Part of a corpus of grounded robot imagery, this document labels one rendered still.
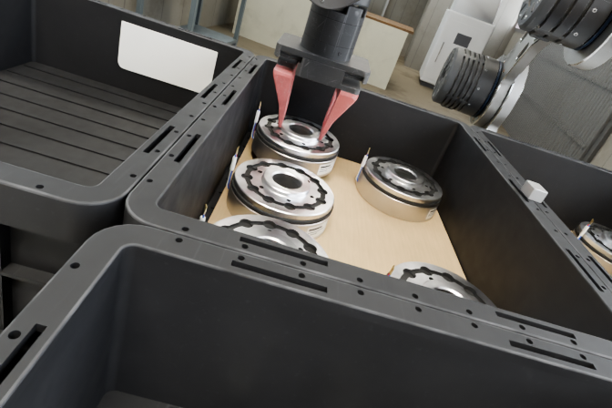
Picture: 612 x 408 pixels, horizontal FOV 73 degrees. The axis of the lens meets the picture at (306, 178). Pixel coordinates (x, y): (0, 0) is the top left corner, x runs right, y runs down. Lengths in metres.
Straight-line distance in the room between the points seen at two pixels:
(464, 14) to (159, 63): 5.91
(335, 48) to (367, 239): 0.20
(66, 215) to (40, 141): 0.26
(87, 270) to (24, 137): 0.31
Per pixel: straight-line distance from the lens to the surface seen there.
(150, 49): 0.59
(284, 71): 0.45
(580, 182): 0.70
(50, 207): 0.22
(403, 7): 8.61
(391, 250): 0.43
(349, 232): 0.43
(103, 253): 0.19
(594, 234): 0.67
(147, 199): 0.22
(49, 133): 0.49
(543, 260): 0.37
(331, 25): 0.43
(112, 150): 0.47
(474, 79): 1.30
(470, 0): 6.42
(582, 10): 0.87
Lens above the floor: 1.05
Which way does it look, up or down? 27 degrees down
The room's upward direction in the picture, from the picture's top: 20 degrees clockwise
